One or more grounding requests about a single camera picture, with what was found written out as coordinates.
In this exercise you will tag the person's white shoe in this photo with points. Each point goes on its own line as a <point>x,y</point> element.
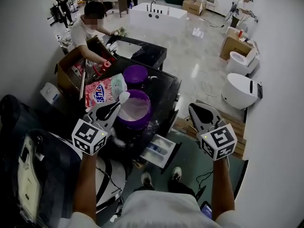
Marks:
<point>147,179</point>
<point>177,173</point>

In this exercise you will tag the wooden pallet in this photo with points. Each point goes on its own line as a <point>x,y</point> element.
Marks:
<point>237,132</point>

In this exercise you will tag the black vanity cabinet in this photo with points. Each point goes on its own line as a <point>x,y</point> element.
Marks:
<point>152,53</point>

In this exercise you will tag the white bathtub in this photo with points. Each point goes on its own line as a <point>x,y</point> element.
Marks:
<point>156,19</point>

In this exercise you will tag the black bathtub faucet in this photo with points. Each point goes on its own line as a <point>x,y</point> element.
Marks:
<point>152,5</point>

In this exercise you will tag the person's left white shoe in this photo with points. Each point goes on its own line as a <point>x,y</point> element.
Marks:
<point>147,179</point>

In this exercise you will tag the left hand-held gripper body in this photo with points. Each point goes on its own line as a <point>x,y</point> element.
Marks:
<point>89,136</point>

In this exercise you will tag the white round toilet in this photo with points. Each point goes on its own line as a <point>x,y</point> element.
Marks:
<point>237,91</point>

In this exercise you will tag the pink detergent bag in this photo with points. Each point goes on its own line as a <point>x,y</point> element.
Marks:
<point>107,89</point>

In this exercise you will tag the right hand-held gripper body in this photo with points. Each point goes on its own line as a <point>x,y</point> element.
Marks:
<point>218,141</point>

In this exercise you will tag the metal bar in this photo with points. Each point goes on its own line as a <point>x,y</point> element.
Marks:
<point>83,79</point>

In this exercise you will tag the white labelled device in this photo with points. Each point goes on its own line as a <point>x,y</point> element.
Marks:
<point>28,174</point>

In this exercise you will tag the white detergent drawer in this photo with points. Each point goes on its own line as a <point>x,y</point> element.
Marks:
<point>158,149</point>

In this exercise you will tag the red plastic tool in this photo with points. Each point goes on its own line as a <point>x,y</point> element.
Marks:
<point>105,65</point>

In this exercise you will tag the person's right forearm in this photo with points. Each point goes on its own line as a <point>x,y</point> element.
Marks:
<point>222,189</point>

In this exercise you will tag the person's left forearm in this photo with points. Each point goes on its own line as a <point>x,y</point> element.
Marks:
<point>85,186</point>

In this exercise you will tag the open brown cardboard box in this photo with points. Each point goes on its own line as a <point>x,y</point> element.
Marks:
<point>64,72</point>

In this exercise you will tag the white detergent powder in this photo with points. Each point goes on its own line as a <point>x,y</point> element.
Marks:
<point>135,108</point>

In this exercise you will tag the small flower bunch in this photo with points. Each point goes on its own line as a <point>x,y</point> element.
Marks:
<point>122,31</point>

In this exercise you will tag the person's black trousers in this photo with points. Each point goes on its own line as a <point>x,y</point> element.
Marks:
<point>178,186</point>

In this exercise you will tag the white plastic container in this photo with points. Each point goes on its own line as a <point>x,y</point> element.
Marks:
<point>50,92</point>

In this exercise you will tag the smartphone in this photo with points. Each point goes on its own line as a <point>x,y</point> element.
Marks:
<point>206,210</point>

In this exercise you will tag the person's white shirt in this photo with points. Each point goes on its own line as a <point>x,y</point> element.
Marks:
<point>159,210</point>

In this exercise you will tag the brown wooden desk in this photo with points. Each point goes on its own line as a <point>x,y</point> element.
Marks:
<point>117,2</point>

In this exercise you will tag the purple plastic lid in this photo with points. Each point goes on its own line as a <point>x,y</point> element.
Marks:
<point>135,73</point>

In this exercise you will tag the white plastic scoop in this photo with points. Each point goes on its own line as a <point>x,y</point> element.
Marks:
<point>124,97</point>

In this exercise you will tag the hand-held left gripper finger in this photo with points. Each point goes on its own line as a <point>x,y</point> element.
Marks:
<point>115,117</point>
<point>104,102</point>

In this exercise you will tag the white sink basin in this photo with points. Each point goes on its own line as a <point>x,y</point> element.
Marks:
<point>127,49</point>

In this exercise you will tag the red bottle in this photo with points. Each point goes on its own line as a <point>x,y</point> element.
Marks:
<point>240,33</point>

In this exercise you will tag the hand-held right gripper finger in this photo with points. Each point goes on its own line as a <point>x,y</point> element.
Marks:
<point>193,119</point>
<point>215,114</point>

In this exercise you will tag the white appliance with black stripe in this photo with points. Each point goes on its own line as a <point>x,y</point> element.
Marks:
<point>116,174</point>

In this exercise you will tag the black washing machine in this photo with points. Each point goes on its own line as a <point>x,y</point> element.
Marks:
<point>161,91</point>

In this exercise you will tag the person's right white shoe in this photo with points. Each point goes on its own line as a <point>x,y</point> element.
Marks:
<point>177,173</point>

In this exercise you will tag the purple plastic tub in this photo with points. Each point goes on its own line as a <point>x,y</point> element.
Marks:
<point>142,123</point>

